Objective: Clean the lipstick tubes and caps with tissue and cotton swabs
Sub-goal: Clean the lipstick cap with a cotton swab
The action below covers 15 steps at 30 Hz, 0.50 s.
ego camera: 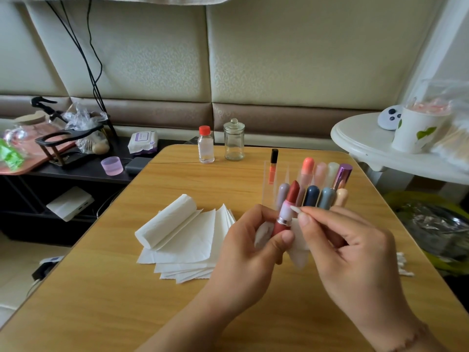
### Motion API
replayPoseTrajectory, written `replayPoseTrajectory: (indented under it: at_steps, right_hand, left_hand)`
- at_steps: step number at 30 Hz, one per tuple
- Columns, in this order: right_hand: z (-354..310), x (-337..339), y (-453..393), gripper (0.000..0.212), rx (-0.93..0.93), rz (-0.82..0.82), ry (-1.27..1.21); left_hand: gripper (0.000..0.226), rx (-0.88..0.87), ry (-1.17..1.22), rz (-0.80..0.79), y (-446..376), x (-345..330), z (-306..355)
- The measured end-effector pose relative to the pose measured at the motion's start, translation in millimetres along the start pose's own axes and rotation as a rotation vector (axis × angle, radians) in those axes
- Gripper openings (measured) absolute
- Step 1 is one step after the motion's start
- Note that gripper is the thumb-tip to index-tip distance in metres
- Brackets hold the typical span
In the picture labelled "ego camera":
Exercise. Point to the person's left hand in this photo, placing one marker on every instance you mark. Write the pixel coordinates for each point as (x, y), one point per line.
(242, 271)

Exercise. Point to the person's right hand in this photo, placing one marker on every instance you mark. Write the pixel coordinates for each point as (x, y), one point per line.
(366, 275)

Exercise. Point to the pile of cotton swabs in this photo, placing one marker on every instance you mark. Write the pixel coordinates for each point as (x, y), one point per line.
(403, 264)

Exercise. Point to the stack of white tissues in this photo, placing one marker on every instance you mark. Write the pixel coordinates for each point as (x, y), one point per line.
(187, 249)

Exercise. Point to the white tissue sheet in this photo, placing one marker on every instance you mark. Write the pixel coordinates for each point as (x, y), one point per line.
(299, 253)

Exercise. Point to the red lipstick pink tube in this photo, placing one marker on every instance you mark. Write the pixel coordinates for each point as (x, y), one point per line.
(286, 211)

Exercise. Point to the thin wooden cotton swab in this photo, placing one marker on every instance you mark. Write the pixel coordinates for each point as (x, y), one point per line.
(294, 210)

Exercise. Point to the clear acrylic lipstick organizer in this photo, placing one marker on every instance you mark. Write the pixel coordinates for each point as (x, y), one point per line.
(311, 195)

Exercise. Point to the person's right forearm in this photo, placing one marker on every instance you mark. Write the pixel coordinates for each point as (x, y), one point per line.
(429, 342)

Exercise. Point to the yellow-green bin with bag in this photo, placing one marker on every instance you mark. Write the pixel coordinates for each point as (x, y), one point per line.
(436, 231)

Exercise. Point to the glass jar with lid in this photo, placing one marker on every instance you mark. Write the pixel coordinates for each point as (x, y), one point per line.
(234, 143)

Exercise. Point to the clear bottle red cap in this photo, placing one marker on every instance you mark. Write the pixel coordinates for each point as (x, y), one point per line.
(206, 146)

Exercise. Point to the white round side table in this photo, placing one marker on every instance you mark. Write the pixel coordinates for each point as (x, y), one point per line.
(359, 139)

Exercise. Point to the white mug green leaf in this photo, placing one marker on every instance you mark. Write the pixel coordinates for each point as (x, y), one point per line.
(410, 132)

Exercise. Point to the white panda figure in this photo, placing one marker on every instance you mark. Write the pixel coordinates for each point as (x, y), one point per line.
(389, 118)

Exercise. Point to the wet wipes pack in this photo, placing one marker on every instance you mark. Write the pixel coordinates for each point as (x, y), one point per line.
(142, 142)

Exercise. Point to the small purple plastic cup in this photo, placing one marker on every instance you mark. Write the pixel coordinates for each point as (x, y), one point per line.
(111, 166)

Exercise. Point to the black low shelf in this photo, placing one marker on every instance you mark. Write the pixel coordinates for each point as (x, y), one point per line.
(88, 172)

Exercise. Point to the white power bank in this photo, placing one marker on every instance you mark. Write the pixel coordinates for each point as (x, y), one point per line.
(70, 204)

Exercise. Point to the crumpled clear plastic bag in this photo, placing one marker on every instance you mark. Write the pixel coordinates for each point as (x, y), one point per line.
(80, 115)

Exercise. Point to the beige padded backrest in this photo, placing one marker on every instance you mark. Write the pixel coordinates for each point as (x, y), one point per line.
(308, 55)

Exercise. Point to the pink tray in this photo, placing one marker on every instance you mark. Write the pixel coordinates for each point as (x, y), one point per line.
(33, 154)

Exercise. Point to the black clip tool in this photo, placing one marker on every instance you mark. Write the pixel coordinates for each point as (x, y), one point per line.
(44, 104)

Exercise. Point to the green plastic wrapper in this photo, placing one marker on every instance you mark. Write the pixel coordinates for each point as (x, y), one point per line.
(9, 155)

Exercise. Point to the jar with wooden lid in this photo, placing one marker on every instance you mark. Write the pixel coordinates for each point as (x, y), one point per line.
(31, 118)

